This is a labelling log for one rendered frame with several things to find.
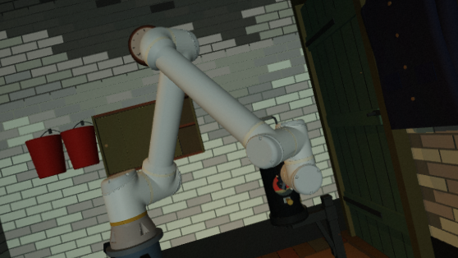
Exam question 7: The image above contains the dark green plank door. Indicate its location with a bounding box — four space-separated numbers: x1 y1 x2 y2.
291 0 425 258

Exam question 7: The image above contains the olive notice board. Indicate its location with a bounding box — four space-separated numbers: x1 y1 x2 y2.
91 95 205 177

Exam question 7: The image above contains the round brown wall clock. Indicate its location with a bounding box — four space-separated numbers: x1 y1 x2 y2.
128 25 156 67

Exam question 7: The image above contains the black bench trestle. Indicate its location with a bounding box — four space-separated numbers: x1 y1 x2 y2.
294 194 347 258

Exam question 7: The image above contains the red fire bucket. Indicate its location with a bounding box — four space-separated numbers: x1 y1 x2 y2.
25 128 67 180
60 120 101 170

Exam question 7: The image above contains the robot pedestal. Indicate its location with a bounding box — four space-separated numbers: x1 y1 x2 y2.
103 228 164 258

